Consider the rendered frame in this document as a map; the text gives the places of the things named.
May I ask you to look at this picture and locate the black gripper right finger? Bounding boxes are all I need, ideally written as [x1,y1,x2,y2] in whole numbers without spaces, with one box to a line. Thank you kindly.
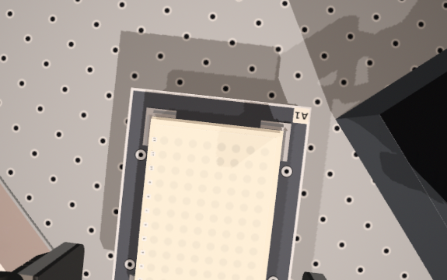
[302,271,327,280]

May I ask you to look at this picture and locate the cream pcr plate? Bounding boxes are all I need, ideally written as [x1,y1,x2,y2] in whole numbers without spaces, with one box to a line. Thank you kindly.
[135,116,283,280]

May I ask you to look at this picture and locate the dark grey rectangular frame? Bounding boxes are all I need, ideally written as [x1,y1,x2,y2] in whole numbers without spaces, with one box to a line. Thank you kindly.
[112,88,311,280]

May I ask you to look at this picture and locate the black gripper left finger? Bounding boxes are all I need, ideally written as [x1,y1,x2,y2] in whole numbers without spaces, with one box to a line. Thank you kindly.
[0,242,85,280]

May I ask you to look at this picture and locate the grey perforated base plate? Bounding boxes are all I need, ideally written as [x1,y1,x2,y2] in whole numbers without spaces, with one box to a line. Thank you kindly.
[0,0,447,280]

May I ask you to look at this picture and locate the white benchtop machine with dark base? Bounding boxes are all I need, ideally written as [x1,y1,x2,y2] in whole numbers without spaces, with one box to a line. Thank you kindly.
[336,49,447,280]

